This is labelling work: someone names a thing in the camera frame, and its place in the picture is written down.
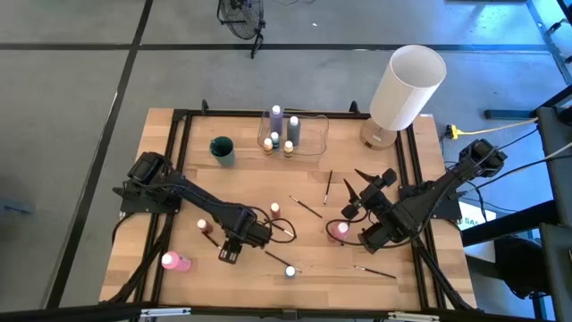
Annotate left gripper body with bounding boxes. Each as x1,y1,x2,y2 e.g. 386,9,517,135
236,218,273,250

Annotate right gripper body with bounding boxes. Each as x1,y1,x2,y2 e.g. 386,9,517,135
359,185,403,225

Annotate large bright red paint bottle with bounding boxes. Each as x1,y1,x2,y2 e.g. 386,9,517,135
329,221,351,245

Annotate large grey-blue paint bottle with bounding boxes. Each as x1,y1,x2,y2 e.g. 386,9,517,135
286,115,301,148

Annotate large purple paint bottle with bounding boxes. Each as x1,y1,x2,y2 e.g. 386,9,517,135
269,105,284,138

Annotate large pink paint bottle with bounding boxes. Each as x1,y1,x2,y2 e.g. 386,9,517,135
160,250,193,273

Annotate dark green plastic cup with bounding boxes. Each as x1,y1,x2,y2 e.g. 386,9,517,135
209,135,236,168

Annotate clear plastic bin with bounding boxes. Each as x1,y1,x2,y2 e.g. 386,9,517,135
257,111,331,157

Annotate table lamp white shade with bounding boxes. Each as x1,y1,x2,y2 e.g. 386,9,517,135
359,44,448,151

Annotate white printed box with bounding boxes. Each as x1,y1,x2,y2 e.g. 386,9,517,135
458,200,498,232

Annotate black round stool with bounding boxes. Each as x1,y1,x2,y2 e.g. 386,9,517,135
493,235,551,300

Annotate dark grey side cart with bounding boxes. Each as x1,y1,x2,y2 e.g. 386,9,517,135
534,105,572,322

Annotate black floor fan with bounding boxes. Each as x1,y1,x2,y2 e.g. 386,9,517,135
216,0,268,60

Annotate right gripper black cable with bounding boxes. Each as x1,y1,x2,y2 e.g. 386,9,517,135
324,212,372,248

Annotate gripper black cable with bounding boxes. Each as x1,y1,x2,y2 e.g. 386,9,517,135
254,205,298,245
324,212,372,248

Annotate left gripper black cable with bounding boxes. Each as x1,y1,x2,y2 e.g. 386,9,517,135
254,205,298,245

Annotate black aluminium table frame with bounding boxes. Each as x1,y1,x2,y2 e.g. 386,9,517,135
105,100,479,322

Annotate yellow extension cord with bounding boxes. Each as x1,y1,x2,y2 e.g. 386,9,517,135
444,116,540,140

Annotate silver frame bracket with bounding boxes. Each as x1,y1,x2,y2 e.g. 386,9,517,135
387,310,442,322
139,307,192,319

